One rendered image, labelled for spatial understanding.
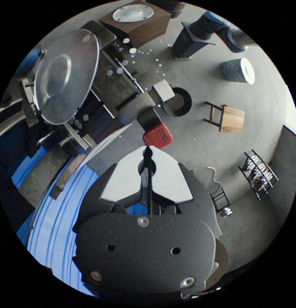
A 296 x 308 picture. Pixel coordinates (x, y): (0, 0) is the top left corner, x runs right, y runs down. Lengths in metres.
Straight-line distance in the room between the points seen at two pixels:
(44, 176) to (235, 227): 6.73
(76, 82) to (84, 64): 0.05
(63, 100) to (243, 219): 6.89
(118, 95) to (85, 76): 0.15
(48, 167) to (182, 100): 1.12
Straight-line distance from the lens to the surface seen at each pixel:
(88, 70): 0.24
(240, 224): 6.63
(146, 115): 0.27
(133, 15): 0.95
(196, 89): 1.10
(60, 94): 0.30
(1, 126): 0.25
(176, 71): 1.04
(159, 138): 0.24
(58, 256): 1.53
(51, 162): 0.48
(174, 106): 1.01
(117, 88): 0.34
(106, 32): 0.27
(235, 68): 1.23
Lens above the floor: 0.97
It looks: 55 degrees down
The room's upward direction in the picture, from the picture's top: 178 degrees counter-clockwise
